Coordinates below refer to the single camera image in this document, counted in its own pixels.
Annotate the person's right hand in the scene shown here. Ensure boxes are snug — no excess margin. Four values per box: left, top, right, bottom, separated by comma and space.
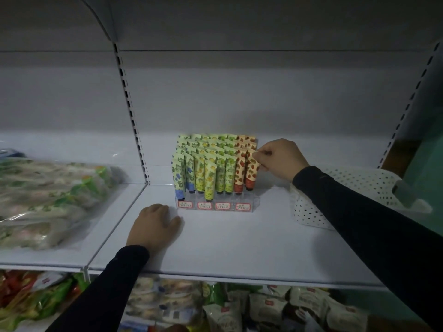
251, 138, 311, 183

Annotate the person's left hand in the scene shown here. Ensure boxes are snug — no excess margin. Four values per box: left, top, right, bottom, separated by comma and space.
126, 203, 183, 255

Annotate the clear acrylic display rack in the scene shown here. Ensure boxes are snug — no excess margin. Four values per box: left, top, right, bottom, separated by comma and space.
174, 188, 261, 213

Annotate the white store shelf unit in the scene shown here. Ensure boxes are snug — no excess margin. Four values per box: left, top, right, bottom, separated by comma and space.
0, 0, 443, 332

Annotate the row of cream tubes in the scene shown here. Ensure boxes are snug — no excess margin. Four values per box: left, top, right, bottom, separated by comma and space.
175, 134, 258, 160

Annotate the white perforated basket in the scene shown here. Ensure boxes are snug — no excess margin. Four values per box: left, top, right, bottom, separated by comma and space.
290, 166, 433, 231

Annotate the person's right forearm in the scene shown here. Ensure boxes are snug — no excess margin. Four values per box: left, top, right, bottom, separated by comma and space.
292, 166, 443, 329

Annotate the pile of white sweet bags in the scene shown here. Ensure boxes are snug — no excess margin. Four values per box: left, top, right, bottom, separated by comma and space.
123, 274, 203, 329

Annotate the orange brown snack packet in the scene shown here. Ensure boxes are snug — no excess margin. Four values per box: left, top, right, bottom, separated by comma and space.
149, 323, 189, 332

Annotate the clear bag of green sweets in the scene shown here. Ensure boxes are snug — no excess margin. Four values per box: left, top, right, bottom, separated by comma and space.
0, 159, 120, 251

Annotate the heap of assorted snack packets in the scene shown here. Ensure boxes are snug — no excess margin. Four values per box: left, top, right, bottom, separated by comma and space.
0, 269, 89, 331

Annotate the group of white green pouches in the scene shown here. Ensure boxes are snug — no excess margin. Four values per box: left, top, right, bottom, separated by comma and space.
202, 281, 369, 332

